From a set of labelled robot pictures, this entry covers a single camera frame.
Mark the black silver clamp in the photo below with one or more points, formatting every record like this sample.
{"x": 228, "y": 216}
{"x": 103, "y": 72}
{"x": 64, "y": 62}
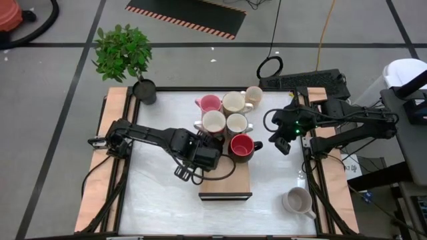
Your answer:
{"x": 100, "y": 142}

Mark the white paper label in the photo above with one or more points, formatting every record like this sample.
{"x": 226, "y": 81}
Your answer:
{"x": 353, "y": 168}

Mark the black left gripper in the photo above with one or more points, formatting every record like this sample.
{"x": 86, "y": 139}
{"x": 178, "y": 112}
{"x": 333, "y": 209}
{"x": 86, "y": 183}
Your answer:
{"x": 207, "y": 160}

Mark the green potted plant black pot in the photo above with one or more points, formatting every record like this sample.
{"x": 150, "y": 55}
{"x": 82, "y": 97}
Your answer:
{"x": 121, "y": 50}

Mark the wooden shelf riser black frame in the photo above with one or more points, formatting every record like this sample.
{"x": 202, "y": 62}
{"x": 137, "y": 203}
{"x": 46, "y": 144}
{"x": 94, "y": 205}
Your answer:
{"x": 233, "y": 180}

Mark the white plastic container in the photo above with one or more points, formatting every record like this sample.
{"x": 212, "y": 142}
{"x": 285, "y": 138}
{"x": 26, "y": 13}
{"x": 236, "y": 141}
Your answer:
{"x": 403, "y": 70}

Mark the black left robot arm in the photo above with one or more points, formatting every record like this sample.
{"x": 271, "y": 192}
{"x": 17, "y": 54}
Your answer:
{"x": 150, "y": 135}

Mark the orange shop vacuum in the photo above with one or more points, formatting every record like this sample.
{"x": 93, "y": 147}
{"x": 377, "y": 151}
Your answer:
{"x": 8, "y": 15}

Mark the pink ceramic mug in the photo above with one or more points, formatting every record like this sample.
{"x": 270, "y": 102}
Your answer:
{"x": 210, "y": 102}

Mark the black hazard-striped floor mat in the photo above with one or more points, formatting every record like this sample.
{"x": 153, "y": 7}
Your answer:
{"x": 187, "y": 11}

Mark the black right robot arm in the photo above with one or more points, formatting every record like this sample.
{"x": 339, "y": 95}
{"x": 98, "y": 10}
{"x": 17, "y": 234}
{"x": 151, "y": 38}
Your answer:
{"x": 353, "y": 136}

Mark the silver metal bracket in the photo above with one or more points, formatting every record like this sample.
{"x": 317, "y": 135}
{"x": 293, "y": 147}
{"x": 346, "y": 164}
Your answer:
{"x": 306, "y": 141}

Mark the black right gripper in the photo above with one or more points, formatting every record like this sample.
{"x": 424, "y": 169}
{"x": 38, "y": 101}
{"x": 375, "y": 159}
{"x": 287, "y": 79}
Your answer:
{"x": 293, "y": 121}

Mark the large cream ceramic mug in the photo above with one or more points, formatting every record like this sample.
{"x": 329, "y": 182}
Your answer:
{"x": 233, "y": 102}

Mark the black desk device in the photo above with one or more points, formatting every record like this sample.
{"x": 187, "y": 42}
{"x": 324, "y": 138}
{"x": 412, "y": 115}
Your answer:
{"x": 415, "y": 111}

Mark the black mug red interior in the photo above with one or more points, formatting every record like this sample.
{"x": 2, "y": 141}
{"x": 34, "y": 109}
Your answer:
{"x": 241, "y": 146}

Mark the small white ceramic mug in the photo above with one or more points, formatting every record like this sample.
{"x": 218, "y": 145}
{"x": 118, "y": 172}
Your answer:
{"x": 237, "y": 124}

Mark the beige grey ceramic mug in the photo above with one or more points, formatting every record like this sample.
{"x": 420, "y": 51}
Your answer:
{"x": 297, "y": 200}

